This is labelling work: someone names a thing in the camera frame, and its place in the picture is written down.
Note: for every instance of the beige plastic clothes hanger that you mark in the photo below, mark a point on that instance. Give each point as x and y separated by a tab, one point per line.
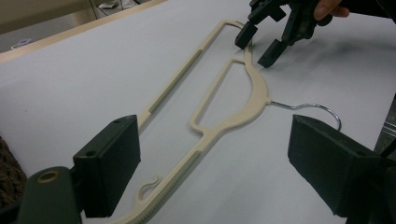
258	93

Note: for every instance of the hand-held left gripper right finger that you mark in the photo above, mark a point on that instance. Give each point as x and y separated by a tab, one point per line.
336	168

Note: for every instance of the white paper sheet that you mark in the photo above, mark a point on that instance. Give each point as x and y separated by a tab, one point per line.
62	93

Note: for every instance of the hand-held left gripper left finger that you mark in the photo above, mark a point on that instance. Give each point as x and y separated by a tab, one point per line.
107	165

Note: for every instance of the brown woven basket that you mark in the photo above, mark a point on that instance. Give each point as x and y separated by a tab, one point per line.
9	174

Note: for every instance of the aluminium frame rail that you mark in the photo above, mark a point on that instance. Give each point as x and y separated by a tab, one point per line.
389	129

